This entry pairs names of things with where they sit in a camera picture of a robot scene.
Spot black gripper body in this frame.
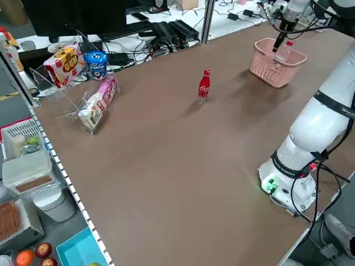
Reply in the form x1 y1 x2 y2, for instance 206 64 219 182
278 18 297 34

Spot clear water bottle red cap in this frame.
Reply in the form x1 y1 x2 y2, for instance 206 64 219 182
275 40 294 62

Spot red cola bottle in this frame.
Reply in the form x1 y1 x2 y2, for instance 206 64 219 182
197 69 212 104

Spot pink plastic basket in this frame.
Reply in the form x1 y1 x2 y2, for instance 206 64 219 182
248 38 308 89

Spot black power adapter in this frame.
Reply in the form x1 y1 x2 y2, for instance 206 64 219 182
227 9 255 21

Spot black power brick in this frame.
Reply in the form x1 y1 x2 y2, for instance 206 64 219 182
169 19 200 41
151 21 178 42

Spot cardboard box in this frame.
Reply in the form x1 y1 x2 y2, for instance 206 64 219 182
177 0 199 9

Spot black keyboard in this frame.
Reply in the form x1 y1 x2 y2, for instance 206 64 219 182
98 21 156 39

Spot pink snack packet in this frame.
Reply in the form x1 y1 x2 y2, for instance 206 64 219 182
95 78 118 111

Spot blue snack cup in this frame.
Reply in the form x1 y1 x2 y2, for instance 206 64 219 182
83 50 109 81

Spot beige snack packet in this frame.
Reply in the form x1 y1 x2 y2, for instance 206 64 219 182
78 93 108 131

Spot black computer monitor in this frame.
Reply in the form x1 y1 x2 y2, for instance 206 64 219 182
21 0 127 43

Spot yellow red biscuit packet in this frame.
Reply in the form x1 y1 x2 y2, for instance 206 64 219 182
43 45 85 89

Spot white slotted crate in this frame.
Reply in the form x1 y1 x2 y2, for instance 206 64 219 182
0 116 47 161

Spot grey white small bin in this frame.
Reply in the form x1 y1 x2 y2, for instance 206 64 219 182
31 188 75 222

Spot white lidded storage box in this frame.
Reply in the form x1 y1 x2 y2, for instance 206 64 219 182
2 151 54 195

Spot teal plastic tray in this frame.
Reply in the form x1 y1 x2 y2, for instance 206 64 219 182
56 228 108 266

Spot orange fruit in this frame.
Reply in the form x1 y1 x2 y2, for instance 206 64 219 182
16 249 36 266

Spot aluminium post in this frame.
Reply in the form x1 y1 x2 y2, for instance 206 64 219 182
201 0 216 44

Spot tangled black cables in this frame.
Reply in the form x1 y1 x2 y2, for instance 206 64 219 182
102 27 200 67

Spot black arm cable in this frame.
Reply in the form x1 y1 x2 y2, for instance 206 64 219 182
288 130 355 225

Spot aluminium table rail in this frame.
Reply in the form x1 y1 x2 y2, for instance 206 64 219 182
0 47 115 266

